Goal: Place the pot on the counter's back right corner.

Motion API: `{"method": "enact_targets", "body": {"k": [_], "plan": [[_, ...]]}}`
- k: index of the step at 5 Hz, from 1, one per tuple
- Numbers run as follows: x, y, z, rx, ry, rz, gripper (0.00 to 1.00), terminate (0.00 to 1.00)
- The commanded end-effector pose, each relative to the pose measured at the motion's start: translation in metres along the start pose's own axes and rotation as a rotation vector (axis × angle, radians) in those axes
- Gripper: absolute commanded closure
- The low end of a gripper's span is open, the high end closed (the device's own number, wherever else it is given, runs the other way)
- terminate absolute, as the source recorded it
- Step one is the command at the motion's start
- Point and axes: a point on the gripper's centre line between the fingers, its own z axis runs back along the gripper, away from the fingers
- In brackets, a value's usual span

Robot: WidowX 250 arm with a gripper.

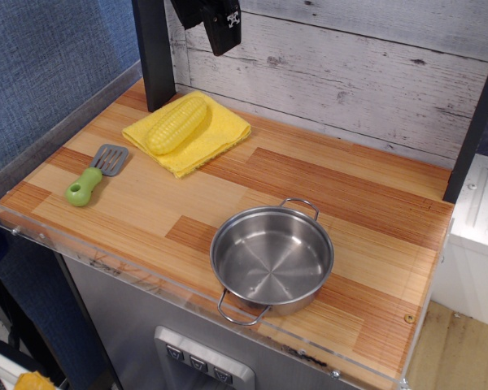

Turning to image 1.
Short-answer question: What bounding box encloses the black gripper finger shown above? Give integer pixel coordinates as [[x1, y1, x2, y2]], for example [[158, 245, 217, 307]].
[[201, 6, 242, 56]]

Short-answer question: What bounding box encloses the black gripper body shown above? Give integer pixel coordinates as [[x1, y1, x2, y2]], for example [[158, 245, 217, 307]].
[[172, 0, 241, 29]]

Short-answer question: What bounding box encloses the stainless steel pot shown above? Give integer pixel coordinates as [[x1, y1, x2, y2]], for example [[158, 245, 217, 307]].
[[210, 201, 334, 327]]

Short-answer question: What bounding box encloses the yellow toy corn cob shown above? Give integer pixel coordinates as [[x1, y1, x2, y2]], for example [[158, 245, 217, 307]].
[[145, 97, 207, 155]]

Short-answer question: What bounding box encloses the yellow folded cloth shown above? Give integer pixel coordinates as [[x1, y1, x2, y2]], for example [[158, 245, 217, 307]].
[[122, 91, 251, 178]]

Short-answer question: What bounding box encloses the stainless steel cabinet front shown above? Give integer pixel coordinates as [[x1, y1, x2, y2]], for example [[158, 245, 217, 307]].
[[63, 257, 353, 389]]

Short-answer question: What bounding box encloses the silver dispenser button panel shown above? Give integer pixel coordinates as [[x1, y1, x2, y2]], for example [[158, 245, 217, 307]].
[[154, 326, 255, 389]]

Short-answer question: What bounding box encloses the clear acrylic table guard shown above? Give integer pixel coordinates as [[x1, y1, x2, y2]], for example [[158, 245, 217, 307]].
[[0, 65, 453, 389]]

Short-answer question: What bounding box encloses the white side cabinet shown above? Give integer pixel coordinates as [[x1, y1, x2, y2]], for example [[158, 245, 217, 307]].
[[431, 154, 488, 324]]

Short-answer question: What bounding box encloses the yellow object bottom left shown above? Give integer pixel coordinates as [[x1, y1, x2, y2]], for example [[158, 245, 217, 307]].
[[14, 371, 56, 390]]

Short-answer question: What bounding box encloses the black left frame post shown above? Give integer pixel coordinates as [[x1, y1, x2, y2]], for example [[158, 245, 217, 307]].
[[132, 0, 176, 112]]

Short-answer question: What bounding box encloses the black frame post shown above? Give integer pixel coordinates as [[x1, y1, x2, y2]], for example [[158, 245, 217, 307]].
[[442, 75, 488, 204], [132, 0, 176, 112]]

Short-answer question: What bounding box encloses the green handled grey spatula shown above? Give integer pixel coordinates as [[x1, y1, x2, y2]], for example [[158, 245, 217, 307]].
[[65, 144, 129, 207]]

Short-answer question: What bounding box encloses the black right frame post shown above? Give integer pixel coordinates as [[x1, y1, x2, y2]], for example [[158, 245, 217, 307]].
[[442, 75, 488, 204]]

